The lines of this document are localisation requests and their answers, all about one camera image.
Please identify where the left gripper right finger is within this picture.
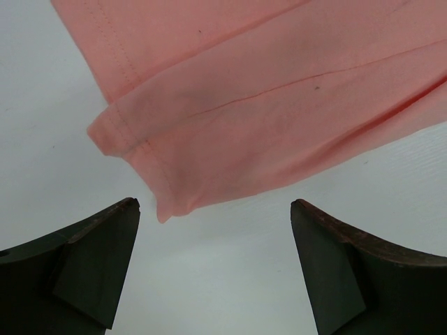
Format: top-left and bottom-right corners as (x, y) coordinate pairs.
(291, 199), (446, 334)

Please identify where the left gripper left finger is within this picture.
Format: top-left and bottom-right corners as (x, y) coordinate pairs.
(1, 198), (140, 334)

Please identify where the pink t shirt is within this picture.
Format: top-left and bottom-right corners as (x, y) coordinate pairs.
(53, 1), (446, 222)

